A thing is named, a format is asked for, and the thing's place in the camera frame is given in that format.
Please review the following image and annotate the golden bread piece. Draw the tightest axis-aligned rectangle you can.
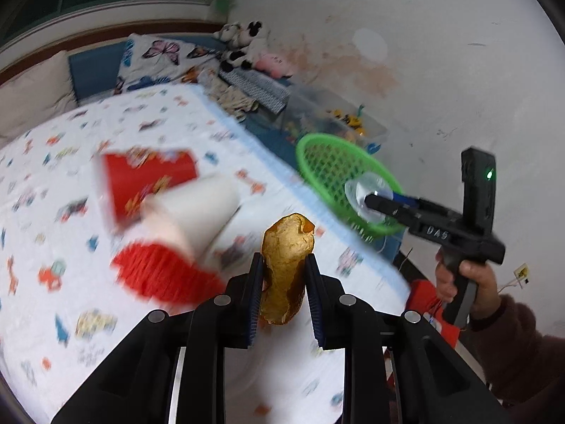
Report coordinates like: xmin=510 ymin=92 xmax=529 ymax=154
xmin=260 ymin=213 xmax=316 ymax=325

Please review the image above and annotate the white paper cup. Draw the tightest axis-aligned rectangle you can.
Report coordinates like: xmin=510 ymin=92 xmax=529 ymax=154
xmin=141 ymin=172 xmax=241 ymax=270

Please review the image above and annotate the green plastic basket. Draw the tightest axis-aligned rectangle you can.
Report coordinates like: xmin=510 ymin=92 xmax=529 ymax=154
xmin=296 ymin=133 xmax=407 ymax=239

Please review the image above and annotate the cartoon print folded cloth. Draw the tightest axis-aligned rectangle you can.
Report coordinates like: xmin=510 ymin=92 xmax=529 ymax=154
xmin=194 ymin=68 xmax=259 ymax=122

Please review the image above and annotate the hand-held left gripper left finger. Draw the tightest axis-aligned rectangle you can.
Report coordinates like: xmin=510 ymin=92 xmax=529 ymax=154
xmin=50 ymin=252 xmax=266 ymax=424

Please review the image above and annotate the white dog plush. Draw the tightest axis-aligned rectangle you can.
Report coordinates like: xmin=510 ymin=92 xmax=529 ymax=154
xmin=214 ymin=22 xmax=242 ymax=44

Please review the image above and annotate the person's right hand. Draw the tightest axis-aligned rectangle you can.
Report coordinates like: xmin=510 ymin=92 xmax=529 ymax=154
xmin=435 ymin=249 xmax=502 ymax=319

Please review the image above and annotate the black white cow plush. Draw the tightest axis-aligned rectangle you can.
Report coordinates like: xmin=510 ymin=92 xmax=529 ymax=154
xmin=221 ymin=48 xmax=257 ymax=72

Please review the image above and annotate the large butterfly print pillow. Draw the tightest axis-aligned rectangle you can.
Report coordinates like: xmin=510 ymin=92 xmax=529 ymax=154
xmin=117 ymin=37 xmax=221 ymax=93

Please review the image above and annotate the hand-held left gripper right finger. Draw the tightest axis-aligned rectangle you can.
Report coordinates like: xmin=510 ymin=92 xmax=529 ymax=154
xmin=304 ymin=254 xmax=508 ymax=424

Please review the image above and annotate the red paper cup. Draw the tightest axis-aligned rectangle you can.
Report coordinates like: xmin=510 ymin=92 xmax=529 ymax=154
xmin=95 ymin=148 xmax=199 ymax=230

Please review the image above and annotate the beige pillow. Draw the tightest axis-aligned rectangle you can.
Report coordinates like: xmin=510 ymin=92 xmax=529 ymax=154
xmin=0 ymin=51 xmax=80 ymax=137

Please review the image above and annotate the blue cushion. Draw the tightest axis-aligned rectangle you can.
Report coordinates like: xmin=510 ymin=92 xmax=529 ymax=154
xmin=68 ymin=40 xmax=133 ymax=100

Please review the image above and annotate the yellow toy vehicle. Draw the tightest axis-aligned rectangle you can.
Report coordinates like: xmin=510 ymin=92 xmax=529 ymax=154
xmin=329 ymin=108 xmax=367 ymax=139

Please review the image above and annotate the red ribbed paper wrapper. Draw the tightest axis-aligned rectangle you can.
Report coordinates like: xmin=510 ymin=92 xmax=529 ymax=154
xmin=110 ymin=238 xmax=226 ymax=307

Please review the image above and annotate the clear plastic cup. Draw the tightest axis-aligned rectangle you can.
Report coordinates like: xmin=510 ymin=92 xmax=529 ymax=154
xmin=344 ymin=174 xmax=398 ymax=222

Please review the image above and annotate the folded grey patterned cloth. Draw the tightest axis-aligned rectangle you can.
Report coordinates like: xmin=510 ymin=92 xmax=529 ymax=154
xmin=218 ymin=70 xmax=290 ymax=113

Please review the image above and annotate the clear storage box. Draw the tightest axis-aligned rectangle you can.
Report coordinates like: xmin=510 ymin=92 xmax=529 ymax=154
xmin=282 ymin=84 xmax=389 ymax=151

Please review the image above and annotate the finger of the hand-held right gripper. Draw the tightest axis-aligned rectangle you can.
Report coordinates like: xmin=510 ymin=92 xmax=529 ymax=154
xmin=364 ymin=194 xmax=416 ymax=222
xmin=391 ymin=191 xmax=431 ymax=208

